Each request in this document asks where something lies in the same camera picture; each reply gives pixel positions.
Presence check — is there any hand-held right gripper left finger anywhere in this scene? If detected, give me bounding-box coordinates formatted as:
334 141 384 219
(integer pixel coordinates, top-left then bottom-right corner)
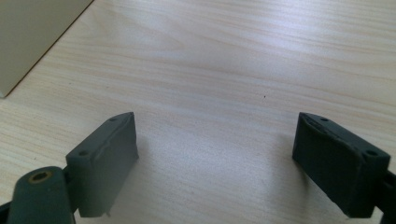
64 111 140 218

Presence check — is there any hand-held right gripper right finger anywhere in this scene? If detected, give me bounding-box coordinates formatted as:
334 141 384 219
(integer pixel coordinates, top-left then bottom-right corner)
291 112 391 218

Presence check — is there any beige box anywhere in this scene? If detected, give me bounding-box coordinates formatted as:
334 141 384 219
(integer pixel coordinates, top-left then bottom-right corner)
0 0 94 99

